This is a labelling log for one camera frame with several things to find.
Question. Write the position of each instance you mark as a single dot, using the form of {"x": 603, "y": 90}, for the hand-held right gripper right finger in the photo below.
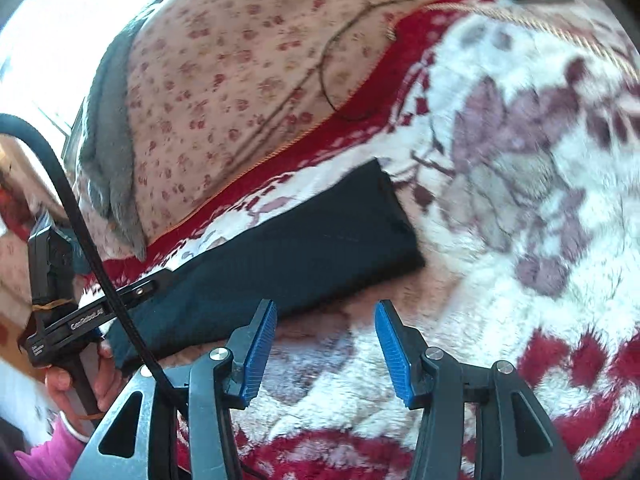
{"x": 392, "y": 347}

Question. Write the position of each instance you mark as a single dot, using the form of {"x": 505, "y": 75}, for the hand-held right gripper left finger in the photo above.
{"x": 259, "y": 347}

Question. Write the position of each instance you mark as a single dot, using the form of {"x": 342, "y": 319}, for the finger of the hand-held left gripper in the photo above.
{"x": 137, "y": 287}

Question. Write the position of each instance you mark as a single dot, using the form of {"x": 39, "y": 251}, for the dark pants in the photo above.
{"x": 300, "y": 255}

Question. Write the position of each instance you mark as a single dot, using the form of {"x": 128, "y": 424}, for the grey cloth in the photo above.
{"x": 107, "y": 140}

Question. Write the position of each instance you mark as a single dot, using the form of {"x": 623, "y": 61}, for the red white floral blanket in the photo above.
{"x": 500, "y": 185}

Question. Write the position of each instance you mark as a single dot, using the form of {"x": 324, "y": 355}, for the pink floral bed sheet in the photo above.
{"x": 240, "y": 90}

